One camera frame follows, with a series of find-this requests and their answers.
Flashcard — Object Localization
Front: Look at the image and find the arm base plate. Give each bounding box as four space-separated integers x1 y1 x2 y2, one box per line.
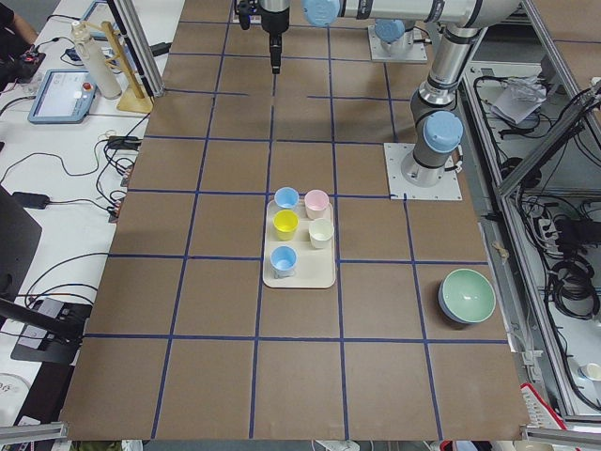
383 143 463 201
367 25 428 64

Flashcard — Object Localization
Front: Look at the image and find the pink plastic cup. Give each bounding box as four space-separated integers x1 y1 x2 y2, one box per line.
304 189 330 220

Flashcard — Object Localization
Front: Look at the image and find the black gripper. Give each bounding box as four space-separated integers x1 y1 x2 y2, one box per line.
269 32 283 75

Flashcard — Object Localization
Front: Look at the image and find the blue teach pendant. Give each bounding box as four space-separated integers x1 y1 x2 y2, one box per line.
27 70 97 124

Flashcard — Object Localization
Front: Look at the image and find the wooden mug tree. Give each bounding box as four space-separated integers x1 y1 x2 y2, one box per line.
80 21 152 114

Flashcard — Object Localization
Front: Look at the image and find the blue bowl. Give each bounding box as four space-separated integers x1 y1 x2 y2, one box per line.
438 279 470 324

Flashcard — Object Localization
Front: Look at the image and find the beige water bottle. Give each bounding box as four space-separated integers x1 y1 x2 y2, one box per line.
71 21 122 100

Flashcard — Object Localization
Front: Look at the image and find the cream plastic tray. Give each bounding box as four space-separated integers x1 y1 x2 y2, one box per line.
263 200 336 288

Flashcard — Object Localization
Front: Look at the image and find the light blue plastic cup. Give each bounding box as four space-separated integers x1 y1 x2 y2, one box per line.
270 245 298 278

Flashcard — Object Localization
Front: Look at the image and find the cream plastic cup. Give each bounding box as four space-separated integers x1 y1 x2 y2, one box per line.
309 218 334 249

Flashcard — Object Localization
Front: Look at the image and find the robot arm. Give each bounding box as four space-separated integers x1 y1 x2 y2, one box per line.
301 0 518 187
372 19 423 60

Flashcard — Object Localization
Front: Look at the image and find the yellow plastic cup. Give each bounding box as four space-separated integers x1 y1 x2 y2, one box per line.
272 210 300 241

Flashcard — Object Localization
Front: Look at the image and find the black power adapter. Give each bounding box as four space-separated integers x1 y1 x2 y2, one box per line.
11 192 51 210

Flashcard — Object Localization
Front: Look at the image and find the green bowl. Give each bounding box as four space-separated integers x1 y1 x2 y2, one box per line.
443 269 496 324

